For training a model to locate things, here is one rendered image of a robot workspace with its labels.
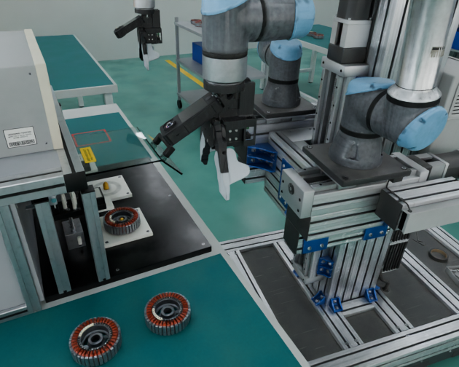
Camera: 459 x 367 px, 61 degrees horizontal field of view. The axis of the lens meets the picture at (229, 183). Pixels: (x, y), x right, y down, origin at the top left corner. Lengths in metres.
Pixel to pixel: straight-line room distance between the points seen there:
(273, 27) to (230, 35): 0.08
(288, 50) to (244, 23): 0.83
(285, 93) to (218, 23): 0.89
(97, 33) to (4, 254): 5.68
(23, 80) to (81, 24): 5.52
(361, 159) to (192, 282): 0.57
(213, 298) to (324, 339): 0.76
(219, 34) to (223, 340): 0.68
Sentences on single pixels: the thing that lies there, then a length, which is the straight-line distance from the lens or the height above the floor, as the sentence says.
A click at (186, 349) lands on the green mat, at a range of 0.98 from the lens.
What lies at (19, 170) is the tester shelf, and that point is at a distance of 0.96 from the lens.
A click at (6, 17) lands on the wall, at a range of 6.40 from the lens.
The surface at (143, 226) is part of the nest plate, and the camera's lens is 1.27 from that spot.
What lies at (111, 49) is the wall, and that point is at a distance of 6.61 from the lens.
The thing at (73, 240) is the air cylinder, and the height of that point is 0.80.
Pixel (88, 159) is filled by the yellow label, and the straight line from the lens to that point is 1.07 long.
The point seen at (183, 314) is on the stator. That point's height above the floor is 0.79.
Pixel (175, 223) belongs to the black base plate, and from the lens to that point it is 1.28.
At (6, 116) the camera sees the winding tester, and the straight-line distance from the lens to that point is 1.00.
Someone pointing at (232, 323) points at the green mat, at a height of 0.75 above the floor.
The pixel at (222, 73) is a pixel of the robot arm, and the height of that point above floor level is 1.37.
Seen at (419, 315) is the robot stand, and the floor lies 0.21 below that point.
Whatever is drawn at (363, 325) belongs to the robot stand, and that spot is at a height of 0.21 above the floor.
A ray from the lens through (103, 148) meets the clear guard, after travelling 1.12.
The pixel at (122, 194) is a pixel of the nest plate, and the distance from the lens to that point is 1.43.
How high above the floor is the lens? 1.54
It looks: 31 degrees down
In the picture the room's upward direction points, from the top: 2 degrees clockwise
